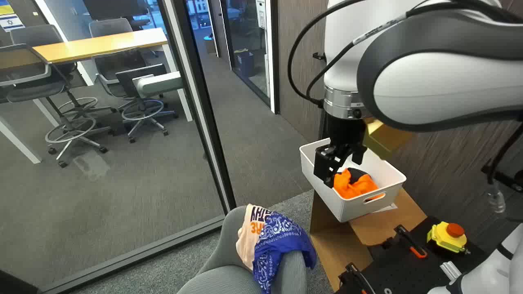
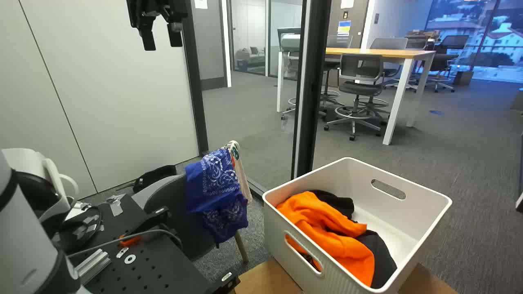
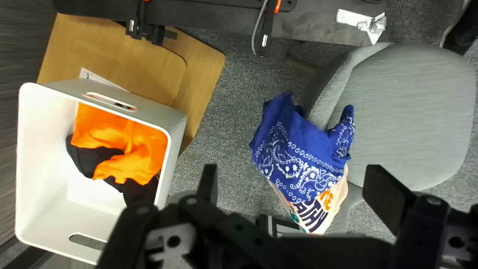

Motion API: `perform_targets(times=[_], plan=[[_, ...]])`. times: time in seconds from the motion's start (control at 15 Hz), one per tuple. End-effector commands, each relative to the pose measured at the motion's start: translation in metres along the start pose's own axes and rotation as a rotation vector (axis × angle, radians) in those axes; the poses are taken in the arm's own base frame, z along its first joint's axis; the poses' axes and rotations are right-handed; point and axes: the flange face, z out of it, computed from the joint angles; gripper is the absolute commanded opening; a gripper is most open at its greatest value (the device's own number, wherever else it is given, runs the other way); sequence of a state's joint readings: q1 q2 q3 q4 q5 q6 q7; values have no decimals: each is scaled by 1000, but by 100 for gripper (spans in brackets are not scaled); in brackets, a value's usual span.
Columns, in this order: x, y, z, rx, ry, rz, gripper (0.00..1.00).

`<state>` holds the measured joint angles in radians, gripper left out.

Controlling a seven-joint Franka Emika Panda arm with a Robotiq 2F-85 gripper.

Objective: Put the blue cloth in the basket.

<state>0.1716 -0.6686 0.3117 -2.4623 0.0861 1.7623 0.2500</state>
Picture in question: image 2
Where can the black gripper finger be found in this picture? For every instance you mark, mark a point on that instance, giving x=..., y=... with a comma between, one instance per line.
x=147, y=36
x=175, y=32

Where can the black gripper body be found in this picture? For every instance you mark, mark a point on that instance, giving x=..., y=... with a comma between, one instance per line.
x=157, y=8

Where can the blue paisley bandana cloth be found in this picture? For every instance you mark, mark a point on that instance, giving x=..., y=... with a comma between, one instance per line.
x=214, y=189

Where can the orange cloth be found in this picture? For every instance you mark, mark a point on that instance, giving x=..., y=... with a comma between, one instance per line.
x=327, y=228

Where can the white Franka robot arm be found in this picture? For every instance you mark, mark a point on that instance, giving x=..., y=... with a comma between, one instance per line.
x=21, y=238

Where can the peach printed cloth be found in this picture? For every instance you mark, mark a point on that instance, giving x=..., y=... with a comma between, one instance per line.
x=240, y=176

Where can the white plastic basket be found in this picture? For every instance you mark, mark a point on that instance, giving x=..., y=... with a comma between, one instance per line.
x=402, y=217

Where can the black cloth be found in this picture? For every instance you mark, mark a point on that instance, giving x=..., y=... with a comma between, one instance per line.
x=384, y=255

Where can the grey office stool chair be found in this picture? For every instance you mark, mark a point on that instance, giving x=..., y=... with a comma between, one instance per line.
x=360, y=75
x=288, y=41

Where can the grey upholstered chair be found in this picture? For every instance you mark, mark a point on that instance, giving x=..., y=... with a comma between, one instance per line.
x=168, y=212

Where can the wooden top office table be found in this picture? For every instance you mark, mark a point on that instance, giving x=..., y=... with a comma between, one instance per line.
x=376, y=52

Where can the black perforated mounting board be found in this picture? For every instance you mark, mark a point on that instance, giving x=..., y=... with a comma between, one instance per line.
x=157, y=271

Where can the aluminium extrusion piece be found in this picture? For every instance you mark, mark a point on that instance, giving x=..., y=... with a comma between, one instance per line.
x=92, y=264

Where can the brown cardboard box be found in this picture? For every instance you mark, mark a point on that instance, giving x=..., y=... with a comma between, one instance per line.
x=266, y=279

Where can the black office chair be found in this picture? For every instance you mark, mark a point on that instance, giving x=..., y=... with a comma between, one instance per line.
x=446, y=54

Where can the black glass wall frame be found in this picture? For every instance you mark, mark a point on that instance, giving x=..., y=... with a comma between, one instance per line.
x=311, y=81

